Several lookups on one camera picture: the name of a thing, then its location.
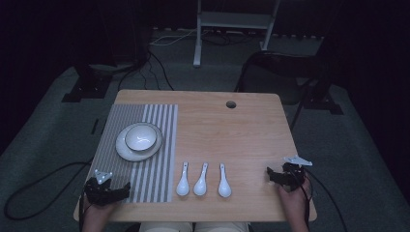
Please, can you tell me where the white floor cable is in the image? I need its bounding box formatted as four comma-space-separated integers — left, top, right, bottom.
149, 28, 198, 46

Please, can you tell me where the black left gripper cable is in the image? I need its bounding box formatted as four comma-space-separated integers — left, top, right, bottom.
3, 159, 95, 232

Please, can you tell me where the black floor cable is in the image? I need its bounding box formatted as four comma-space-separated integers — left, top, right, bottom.
117, 47, 176, 92

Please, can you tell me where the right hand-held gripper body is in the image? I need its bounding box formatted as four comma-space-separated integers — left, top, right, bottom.
280, 155, 313, 191

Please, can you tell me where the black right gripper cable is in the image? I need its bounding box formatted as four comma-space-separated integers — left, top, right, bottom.
298, 167, 348, 232

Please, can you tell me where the grey striped placemat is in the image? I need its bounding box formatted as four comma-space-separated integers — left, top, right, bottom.
86, 103, 179, 204

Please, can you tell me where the black stand base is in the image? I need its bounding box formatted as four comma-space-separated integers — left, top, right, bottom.
303, 92, 344, 116
61, 63, 113, 103

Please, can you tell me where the white bowl with dark rim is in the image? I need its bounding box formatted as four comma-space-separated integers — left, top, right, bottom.
124, 124, 159, 153

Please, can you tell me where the white plate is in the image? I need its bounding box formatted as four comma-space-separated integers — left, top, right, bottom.
115, 122, 164, 162

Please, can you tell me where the white metal stand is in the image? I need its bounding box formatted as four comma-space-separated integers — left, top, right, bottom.
192, 0, 281, 68

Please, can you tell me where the black chair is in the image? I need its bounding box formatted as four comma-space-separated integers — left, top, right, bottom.
234, 49, 328, 131

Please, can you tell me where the person's right hand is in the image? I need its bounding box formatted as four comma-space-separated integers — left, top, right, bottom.
279, 180, 313, 214

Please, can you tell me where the white ceramic spoon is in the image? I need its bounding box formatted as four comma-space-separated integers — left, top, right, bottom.
175, 160, 190, 197
192, 161, 210, 197
218, 162, 233, 198

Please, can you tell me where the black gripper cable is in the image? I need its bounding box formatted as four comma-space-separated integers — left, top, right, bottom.
3, 159, 95, 232
298, 167, 348, 232

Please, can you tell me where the person's left hand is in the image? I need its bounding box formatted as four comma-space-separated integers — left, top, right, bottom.
81, 197, 116, 220

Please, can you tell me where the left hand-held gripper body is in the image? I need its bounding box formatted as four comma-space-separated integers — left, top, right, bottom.
84, 169, 114, 207

